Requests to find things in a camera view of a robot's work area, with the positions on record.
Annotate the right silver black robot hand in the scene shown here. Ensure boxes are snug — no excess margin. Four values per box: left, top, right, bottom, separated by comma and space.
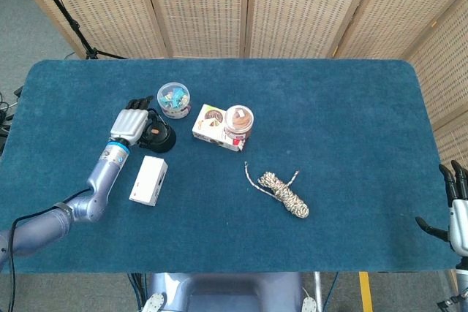
415, 160, 468, 254

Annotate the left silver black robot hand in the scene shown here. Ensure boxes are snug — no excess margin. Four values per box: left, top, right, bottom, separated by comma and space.
109, 95, 156, 148

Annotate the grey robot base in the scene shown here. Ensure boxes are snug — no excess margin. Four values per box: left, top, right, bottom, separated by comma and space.
140, 272, 317, 312

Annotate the black round object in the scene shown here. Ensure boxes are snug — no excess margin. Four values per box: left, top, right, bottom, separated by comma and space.
138, 107, 178, 154

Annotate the white cardboard box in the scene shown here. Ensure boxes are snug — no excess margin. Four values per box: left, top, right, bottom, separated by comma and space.
128, 155, 169, 208

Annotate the white cookie box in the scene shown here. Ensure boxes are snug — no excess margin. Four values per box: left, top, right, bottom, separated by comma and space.
192, 103, 246, 153

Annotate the clear jar of binder clips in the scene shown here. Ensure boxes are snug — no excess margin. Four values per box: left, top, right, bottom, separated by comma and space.
156, 80, 194, 121

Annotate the clear jar of rubber bands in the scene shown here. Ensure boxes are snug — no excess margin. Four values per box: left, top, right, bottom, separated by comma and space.
222, 105, 255, 141

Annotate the yellow floor tape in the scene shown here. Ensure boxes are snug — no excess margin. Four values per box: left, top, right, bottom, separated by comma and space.
358, 271, 374, 312

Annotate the black tripod stand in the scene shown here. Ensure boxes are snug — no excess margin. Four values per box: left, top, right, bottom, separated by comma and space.
25, 0, 127, 61

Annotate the wooden rattan folding screen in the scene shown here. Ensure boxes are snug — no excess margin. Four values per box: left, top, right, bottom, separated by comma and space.
5, 0, 468, 167

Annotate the silver metal table leg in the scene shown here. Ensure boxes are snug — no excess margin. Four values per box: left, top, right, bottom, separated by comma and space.
313, 272, 325, 312

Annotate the blue table cloth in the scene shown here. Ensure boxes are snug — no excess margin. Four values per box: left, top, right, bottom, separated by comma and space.
0, 58, 458, 275

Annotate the blue cable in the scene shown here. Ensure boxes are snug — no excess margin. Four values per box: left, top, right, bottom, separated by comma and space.
326, 273, 340, 308

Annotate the black floor cables bundle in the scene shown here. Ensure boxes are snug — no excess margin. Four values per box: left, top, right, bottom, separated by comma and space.
127, 273, 148, 312

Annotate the coiled speckled white rope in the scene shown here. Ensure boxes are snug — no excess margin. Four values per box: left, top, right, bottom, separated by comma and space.
244, 161, 310, 220

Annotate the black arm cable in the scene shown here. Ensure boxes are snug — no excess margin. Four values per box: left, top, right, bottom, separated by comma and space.
6, 188, 92, 312

